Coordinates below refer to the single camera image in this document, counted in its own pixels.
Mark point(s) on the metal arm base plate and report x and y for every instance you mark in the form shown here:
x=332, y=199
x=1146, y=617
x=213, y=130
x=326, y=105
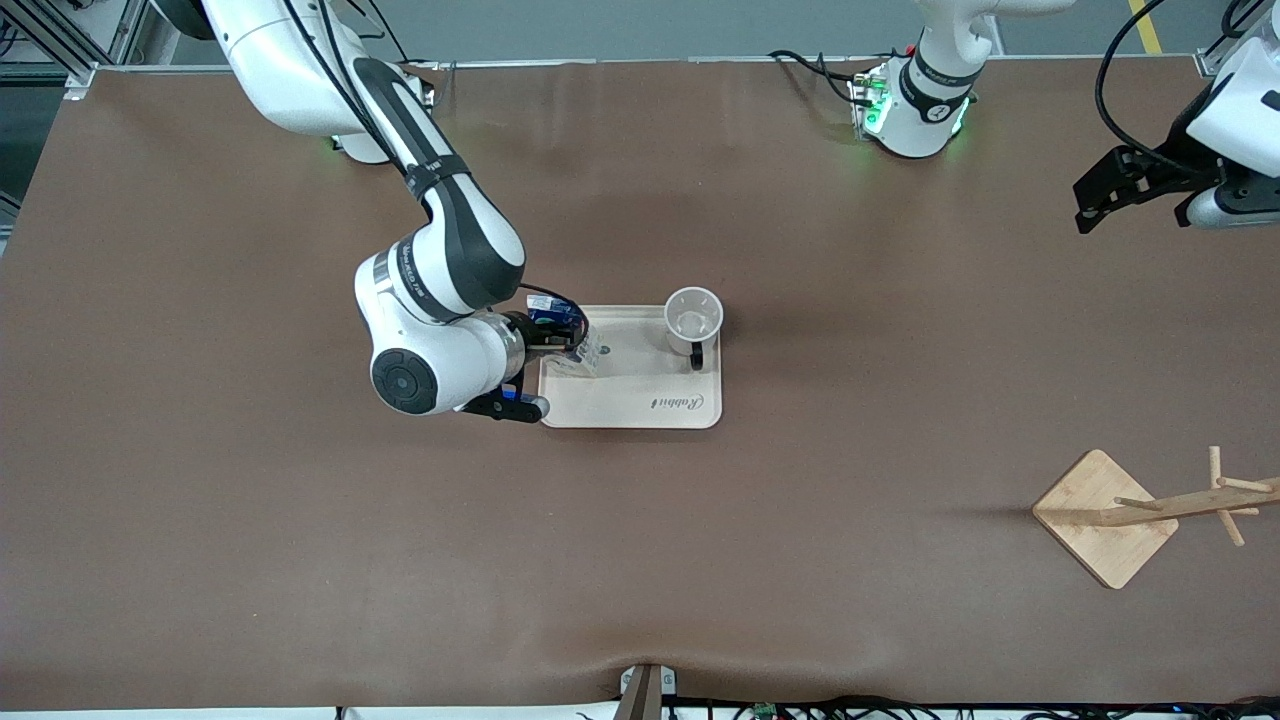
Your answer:
x=865, y=95

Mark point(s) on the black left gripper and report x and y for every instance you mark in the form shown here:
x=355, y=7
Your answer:
x=1172, y=164

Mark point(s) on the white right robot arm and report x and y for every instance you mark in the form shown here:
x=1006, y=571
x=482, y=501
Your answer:
x=450, y=250

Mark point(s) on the beige tray with bear print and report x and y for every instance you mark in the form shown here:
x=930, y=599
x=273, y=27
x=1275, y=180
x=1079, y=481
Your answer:
x=640, y=395

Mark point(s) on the small green circuit board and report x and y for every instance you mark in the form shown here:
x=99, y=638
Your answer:
x=766, y=711

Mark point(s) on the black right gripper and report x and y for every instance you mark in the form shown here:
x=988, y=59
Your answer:
x=524, y=331

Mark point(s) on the wooden mug tree stand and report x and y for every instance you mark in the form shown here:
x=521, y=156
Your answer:
x=1090, y=520

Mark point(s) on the blue milk carton green cap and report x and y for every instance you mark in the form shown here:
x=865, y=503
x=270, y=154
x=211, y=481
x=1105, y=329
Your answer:
x=560, y=318

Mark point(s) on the aluminium frame profile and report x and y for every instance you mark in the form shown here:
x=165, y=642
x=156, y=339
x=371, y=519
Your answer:
x=1215, y=62
x=80, y=82

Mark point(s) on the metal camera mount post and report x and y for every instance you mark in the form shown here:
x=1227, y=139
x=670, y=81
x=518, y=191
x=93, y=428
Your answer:
x=645, y=695

